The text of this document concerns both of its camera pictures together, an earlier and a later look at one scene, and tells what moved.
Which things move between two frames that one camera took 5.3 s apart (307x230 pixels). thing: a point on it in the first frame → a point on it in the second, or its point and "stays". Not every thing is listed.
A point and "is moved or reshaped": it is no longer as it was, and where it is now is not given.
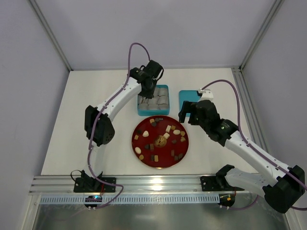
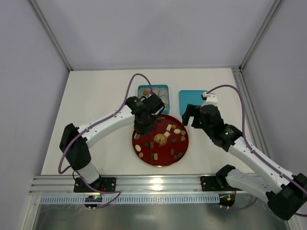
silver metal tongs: [146, 99] is moved or reshaped
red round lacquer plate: [160, 142] stays
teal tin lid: [188, 96] stays
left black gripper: [147, 92] → [144, 129]
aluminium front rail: [132, 185] stays
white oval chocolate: [176, 132] stays
